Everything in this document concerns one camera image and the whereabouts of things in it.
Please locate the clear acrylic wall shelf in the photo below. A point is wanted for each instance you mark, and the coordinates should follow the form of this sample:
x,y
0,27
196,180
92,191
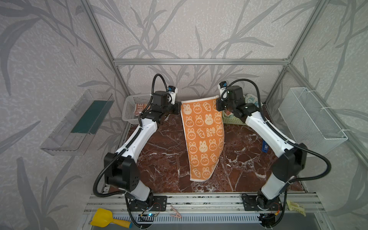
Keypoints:
x,y
75,133

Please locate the orange rabbit pattern towel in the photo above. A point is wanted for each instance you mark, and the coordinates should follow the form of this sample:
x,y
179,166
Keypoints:
x,y
204,133

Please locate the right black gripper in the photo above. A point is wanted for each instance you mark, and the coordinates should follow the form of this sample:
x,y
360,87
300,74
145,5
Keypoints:
x,y
220,105

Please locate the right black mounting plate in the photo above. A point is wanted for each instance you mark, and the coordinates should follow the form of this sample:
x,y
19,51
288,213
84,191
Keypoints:
x,y
260,203

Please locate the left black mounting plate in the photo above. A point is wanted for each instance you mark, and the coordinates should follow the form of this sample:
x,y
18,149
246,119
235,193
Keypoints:
x,y
154,203

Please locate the white wire mesh basket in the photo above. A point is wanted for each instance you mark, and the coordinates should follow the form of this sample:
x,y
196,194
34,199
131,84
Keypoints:
x,y
309,122

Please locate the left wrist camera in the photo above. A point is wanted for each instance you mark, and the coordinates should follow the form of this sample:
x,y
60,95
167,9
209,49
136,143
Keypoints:
x,y
172,92

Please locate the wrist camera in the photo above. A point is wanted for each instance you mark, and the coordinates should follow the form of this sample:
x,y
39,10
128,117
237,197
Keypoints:
x,y
172,92
222,86

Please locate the striped rabbit text towel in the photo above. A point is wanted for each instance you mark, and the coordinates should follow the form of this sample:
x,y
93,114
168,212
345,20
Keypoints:
x,y
139,108

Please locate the black mounting plate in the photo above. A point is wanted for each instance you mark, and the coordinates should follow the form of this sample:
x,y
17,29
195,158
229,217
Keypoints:
x,y
154,203
260,203

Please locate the teal rabbit pattern towel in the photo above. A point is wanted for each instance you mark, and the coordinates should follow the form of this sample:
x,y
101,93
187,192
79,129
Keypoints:
x,y
250,98

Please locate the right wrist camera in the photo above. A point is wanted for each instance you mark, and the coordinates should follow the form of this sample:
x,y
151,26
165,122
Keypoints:
x,y
222,86

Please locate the green circuit board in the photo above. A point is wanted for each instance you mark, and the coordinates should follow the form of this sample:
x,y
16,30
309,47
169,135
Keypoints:
x,y
149,215

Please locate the yellow paper tag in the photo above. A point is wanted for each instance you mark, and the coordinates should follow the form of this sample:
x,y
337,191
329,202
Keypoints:
x,y
293,206

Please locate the yellow plastic scoop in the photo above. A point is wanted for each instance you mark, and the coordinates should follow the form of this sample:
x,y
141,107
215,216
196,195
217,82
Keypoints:
x,y
103,218

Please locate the pink clothespin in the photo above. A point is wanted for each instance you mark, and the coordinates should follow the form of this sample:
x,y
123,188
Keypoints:
x,y
175,214

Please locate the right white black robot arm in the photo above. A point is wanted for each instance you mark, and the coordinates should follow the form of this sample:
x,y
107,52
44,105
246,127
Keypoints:
x,y
291,157

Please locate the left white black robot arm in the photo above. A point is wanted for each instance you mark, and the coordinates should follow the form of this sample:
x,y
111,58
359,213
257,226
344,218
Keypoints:
x,y
120,174

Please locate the white perforated plastic basket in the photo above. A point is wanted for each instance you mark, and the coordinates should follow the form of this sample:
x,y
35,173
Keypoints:
x,y
129,107

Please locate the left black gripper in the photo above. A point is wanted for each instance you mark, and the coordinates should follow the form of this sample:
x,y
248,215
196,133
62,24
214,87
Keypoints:
x,y
175,108

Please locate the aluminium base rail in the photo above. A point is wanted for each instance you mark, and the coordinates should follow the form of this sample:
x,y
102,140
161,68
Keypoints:
x,y
194,208

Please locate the green plastic basket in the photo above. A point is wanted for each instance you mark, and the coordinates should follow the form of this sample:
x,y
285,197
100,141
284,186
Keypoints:
x,y
231,119

